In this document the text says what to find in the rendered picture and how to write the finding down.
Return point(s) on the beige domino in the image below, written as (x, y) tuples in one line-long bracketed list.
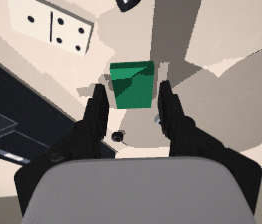
[(52, 24)]

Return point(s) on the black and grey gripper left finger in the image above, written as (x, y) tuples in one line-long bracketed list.
[(81, 143)]

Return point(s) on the dark grey rack of bins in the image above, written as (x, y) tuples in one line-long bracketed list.
[(30, 116)]

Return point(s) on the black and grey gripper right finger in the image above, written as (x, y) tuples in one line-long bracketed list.
[(189, 140)]

